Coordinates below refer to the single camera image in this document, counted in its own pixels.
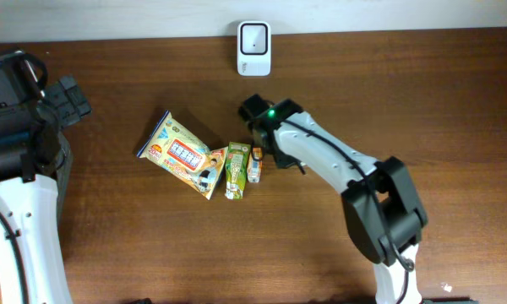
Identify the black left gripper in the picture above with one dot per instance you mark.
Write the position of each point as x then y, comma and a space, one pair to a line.
72, 101

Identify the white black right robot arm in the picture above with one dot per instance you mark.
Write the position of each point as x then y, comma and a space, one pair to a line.
384, 215

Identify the green juice carton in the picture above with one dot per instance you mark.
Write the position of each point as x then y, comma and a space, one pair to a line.
236, 169

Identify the small orange drink carton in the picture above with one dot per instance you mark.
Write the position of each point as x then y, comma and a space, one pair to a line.
254, 167

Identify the white barcode scanner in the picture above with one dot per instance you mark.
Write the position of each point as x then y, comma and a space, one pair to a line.
254, 48

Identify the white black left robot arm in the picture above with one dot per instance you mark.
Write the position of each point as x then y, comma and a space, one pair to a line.
35, 165

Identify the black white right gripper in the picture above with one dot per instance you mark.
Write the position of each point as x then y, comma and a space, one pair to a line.
259, 141

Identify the grey plastic lattice basket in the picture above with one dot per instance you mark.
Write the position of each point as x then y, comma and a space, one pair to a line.
63, 173

